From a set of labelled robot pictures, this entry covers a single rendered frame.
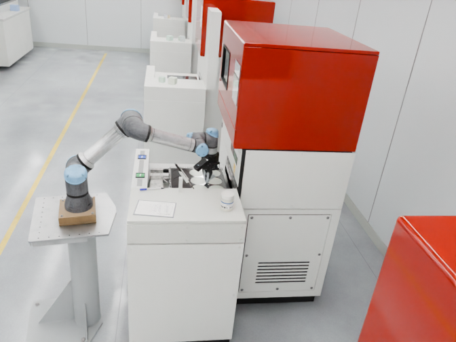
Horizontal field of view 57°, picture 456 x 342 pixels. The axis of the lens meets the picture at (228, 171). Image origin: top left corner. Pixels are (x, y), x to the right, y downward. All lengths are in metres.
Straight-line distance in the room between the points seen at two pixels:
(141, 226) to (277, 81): 1.05
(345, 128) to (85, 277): 1.77
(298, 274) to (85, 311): 1.42
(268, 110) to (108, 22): 8.34
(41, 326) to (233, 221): 1.47
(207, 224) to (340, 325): 1.39
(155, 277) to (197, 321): 0.43
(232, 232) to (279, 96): 0.78
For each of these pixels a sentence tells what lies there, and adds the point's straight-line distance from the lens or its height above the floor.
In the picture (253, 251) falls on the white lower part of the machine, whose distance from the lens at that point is 2.83.
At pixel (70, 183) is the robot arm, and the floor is 1.05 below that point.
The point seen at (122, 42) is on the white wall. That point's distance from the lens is 10.52.
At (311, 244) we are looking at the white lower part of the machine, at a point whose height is 0.54.
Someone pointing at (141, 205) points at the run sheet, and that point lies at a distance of 2.32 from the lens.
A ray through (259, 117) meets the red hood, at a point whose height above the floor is 1.42.
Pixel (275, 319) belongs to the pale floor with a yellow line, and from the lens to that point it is 3.11.
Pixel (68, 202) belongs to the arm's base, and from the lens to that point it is 2.48.
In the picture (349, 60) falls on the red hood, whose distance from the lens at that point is 2.43.
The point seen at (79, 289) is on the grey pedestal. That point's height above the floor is 0.33.
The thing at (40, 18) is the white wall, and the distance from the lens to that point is 10.74.
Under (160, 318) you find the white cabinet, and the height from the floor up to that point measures 0.28.
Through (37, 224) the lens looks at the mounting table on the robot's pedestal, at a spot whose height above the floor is 0.82.
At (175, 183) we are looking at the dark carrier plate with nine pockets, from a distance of 2.68.
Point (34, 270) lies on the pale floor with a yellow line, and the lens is 3.53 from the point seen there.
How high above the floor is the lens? 2.20
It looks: 27 degrees down
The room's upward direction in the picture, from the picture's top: 6 degrees clockwise
